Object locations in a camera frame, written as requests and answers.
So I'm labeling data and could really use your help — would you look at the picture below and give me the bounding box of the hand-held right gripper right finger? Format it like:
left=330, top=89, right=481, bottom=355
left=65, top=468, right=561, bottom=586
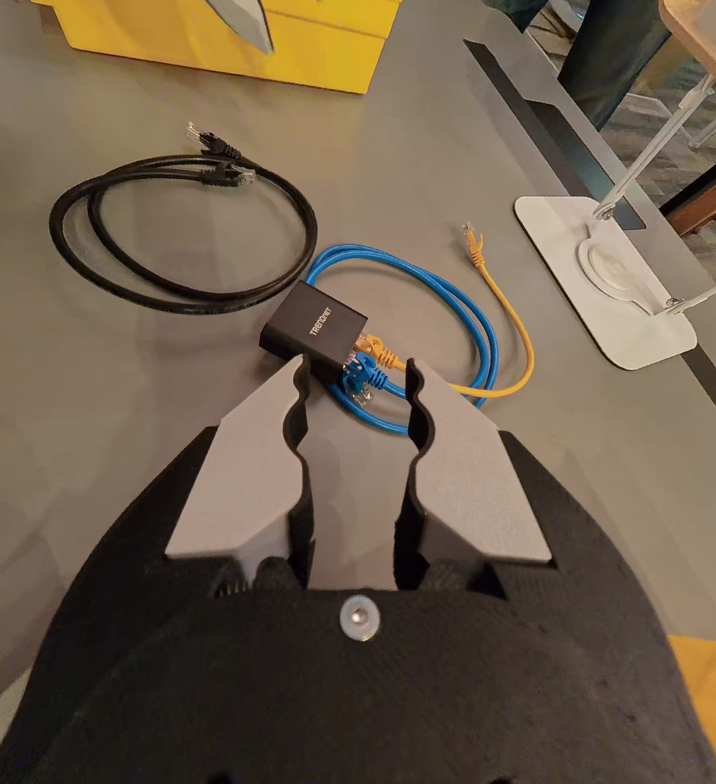
left=393, top=358, right=553, bottom=589

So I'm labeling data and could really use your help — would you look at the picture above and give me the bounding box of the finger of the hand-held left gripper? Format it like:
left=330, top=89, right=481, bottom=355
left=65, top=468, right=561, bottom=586
left=205, top=0, right=274, bottom=56

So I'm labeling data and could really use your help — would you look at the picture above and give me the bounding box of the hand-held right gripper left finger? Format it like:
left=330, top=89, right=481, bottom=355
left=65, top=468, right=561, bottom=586
left=165, top=354, right=315, bottom=589

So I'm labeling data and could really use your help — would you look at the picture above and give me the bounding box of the yellow plastic bin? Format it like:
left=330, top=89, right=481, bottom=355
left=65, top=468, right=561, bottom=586
left=667, top=636, right=716, bottom=784
left=30, top=0, right=403, bottom=96

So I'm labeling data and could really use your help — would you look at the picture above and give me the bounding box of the black ethernet cable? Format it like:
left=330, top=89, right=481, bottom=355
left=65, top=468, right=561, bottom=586
left=49, top=121, right=319, bottom=315

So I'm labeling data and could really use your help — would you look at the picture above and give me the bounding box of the blue ethernet cable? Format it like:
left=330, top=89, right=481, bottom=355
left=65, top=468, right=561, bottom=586
left=305, top=245, right=498, bottom=437

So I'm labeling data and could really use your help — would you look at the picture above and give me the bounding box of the black ethernet splitter box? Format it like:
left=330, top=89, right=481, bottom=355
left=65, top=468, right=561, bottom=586
left=259, top=281, right=369, bottom=383

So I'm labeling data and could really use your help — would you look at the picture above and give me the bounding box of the yellow ethernet cable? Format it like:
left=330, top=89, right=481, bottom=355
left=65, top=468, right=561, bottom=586
left=358, top=222, right=535, bottom=399

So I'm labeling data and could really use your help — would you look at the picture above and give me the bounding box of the instruction sheet stand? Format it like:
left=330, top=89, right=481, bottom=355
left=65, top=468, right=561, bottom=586
left=514, top=0, right=716, bottom=371

